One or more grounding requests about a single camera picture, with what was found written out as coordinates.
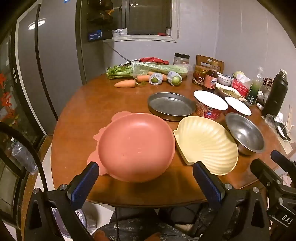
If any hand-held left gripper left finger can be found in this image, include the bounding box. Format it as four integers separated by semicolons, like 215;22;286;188
24;161;100;241

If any window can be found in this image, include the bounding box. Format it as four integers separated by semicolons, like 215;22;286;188
104;0;179;42

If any dark sauce bottle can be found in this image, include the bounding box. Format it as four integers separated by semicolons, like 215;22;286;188
203;61;219;93

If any clear plastic bottle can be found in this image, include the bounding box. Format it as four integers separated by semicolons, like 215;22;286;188
10;139;38;174

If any white dish of green vegetables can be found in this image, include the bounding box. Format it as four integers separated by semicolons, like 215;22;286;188
215;83;247;102

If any wooden chair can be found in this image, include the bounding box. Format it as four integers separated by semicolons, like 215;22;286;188
196;55;225;73

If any white ceramic bowl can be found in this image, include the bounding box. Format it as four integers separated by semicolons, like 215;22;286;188
217;74;233;87

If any green fruit in foam net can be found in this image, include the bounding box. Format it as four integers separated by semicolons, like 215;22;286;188
149;72;163;86
167;71;183;87

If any white box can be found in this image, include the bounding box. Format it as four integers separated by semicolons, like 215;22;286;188
112;28;128;37

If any black strap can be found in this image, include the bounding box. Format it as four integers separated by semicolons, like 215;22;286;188
275;120;292;141

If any clear bottle with green liquid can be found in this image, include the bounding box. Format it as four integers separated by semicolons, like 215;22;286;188
246;67;264;106

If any celery in plastic bag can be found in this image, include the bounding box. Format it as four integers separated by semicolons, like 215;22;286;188
106;61;192;80

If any clear glass cup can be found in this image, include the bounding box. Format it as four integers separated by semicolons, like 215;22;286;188
265;113;284;127

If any black thermos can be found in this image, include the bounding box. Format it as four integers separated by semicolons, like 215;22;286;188
261;69;288;117

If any steel bowl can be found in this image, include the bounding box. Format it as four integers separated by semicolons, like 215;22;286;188
225;112;265;156

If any red snack packet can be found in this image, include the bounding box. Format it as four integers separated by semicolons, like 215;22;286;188
139;57;170;65

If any round metal pan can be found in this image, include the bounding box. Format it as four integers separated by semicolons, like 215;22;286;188
147;91;197;122

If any red paper noodle bowl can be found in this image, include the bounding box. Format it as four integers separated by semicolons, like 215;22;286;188
193;90;229;120
224;96;252;117

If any blue box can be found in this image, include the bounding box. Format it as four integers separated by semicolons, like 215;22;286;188
88;30;103;42

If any pickle jar with yellow lid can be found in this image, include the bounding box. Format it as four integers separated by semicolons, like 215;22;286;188
192;65;209;86

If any grey refrigerator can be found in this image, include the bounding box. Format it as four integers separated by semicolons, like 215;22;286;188
14;0;111;135

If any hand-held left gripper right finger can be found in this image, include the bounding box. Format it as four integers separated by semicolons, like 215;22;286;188
193;161;271;241

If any dark glass door cabinet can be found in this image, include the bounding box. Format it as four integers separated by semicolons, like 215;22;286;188
0;23;49;149

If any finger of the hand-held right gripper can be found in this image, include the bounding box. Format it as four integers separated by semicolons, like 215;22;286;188
250;159;285;202
270;150;296;183

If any red tissue pack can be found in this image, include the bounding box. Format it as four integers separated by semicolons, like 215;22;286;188
231;74;252;99

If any carrot with green top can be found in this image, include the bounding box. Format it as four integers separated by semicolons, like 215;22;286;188
114;79;147;89

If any plastic jar with black lid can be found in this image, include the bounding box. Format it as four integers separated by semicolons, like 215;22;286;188
173;53;190;65

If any dark floral seat cushion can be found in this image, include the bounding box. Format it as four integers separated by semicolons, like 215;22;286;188
92;217;195;241

